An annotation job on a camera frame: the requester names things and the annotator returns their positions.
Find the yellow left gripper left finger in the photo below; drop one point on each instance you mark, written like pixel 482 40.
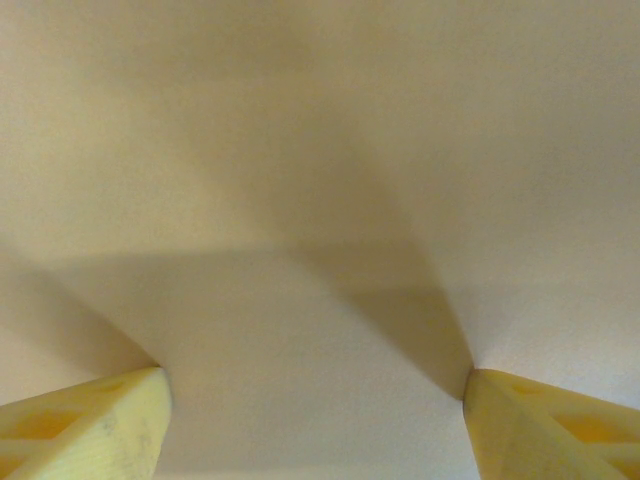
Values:
pixel 100 430

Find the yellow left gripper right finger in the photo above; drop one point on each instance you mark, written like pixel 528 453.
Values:
pixel 530 435

